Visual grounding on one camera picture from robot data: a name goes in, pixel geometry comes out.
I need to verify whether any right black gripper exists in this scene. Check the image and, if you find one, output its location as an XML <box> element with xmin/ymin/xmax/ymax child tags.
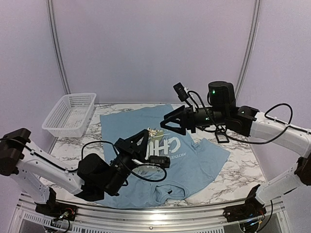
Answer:
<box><xmin>160</xmin><ymin>105</ymin><xmax>227</xmax><ymax>136</ymax></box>

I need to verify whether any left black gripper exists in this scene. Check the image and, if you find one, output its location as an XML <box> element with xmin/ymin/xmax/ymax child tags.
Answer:
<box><xmin>105</xmin><ymin>130</ymin><xmax>150</xmax><ymax>196</ymax></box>

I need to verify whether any light blue printed t-shirt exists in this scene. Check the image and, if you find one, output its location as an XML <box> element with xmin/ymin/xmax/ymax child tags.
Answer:
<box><xmin>99</xmin><ymin>104</ymin><xmax>230</xmax><ymax>209</ymax></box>

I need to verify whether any white perforated plastic basket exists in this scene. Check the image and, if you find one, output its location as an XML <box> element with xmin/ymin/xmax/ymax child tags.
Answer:
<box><xmin>42</xmin><ymin>93</ymin><xmax>97</xmax><ymax>138</ymax></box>

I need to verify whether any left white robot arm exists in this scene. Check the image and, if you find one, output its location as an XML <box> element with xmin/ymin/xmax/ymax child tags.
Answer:
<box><xmin>0</xmin><ymin>128</ymin><xmax>170</xmax><ymax>216</ymax></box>

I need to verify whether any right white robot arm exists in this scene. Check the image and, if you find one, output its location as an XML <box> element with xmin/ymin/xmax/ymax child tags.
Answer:
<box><xmin>160</xmin><ymin>81</ymin><xmax>311</xmax><ymax>217</ymax></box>

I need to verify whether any black square box lid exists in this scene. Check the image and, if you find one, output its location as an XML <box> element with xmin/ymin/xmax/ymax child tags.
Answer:
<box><xmin>215</xmin><ymin>131</ymin><xmax>229</xmax><ymax>144</ymax></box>

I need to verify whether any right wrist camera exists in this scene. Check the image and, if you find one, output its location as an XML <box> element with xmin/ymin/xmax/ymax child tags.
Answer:
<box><xmin>173</xmin><ymin>82</ymin><xmax>189</xmax><ymax>102</ymax></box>

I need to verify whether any aluminium front rail frame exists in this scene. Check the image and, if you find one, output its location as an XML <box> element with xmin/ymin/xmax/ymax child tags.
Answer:
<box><xmin>7</xmin><ymin>193</ymin><xmax>293</xmax><ymax>233</ymax></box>

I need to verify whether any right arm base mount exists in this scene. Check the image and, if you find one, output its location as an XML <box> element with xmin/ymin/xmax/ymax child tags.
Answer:
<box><xmin>223</xmin><ymin>184</ymin><xmax>267</xmax><ymax>222</ymax></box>

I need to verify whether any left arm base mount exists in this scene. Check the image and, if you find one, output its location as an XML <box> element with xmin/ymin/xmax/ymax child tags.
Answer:
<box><xmin>35</xmin><ymin>187</ymin><xmax>77</xmax><ymax>221</ymax></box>

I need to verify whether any right wall aluminium profile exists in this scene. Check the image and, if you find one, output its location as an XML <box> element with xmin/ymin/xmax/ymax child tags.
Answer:
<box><xmin>236</xmin><ymin>0</ymin><xmax>262</xmax><ymax>91</ymax></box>

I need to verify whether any wall aluminium profile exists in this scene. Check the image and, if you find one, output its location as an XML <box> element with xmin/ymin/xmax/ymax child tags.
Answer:
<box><xmin>236</xmin><ymin>0</ymin><xmax>262</xmax><ymax>91</ymax></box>
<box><xmin>46</xmin><ymin>0</ymin><xmax>71</xmax><ymax>94</ymax></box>

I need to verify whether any left wall aluminium profile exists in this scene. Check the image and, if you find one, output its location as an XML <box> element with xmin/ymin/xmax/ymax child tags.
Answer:
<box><xmin>46</xmin><ymin>0</ymin><xmax>71</xmax><ymax>94</ymax></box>

